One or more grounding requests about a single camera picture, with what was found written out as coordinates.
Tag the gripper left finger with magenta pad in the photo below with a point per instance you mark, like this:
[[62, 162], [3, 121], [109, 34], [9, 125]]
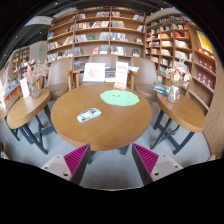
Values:
[[70, 167]]

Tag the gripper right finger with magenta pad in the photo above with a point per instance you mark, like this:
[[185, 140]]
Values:
[[152, 166]]

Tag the white patterned computer mouse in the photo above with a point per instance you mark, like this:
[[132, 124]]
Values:
[[88, 114]]

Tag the green round mouse pad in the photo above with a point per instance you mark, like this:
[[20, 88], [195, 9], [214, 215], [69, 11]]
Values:
[[119, 97]]

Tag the round wooden centre table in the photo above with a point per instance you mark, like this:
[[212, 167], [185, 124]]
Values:
[[116, 127]]

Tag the round wooden table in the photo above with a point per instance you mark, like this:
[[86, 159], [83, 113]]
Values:
[[183, 113], [24, 110], [116, 127]]

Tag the round wooden right table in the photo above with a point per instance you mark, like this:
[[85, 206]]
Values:
[[183, 113]]

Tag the round wooden left table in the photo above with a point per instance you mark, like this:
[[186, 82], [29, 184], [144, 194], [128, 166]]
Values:
[[24, 110]]

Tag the books stack right chair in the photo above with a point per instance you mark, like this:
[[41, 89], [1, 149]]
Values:
[[160, 88]]

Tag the beige armchair left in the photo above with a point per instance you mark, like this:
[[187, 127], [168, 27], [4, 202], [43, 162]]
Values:
[[57, 81]]

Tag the beige armchair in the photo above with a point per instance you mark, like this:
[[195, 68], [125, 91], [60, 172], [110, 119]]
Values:
[[76, 75], [57, 81], [143, 82]]

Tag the glass vase with dried flowers right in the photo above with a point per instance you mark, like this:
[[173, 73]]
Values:
[[179, 77]]

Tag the glass vase with dried flowers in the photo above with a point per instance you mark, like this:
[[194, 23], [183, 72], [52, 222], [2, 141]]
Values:
[[33, 74], [179, 77]]

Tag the beige armchair right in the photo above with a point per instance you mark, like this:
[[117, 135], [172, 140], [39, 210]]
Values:
[[143, 82]]

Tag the small white card left table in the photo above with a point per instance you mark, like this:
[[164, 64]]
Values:
[[24, 88]]

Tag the white framed picture board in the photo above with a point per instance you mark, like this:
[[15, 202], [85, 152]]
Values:
[[94, 72]]

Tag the white upright sign card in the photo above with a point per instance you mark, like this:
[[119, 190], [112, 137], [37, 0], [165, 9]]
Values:
[[121, 75]]

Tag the glass vase with dried flowers left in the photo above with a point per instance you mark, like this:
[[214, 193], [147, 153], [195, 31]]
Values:
[[33, 74]]

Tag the beige armchair centre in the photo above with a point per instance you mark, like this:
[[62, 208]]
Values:
[[76, 75]]

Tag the distant wooden bookshelf left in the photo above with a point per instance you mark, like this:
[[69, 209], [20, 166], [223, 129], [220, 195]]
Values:
[[19, 62]]

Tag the wooden bookshelf right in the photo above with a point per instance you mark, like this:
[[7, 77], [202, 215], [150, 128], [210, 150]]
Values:
[[171, 38]]

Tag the yellow poster on shelf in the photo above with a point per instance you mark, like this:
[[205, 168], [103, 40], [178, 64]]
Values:
[[205, 43]]

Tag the large wooden bookshelf centre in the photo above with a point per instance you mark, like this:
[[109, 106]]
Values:
[[100, 30]]

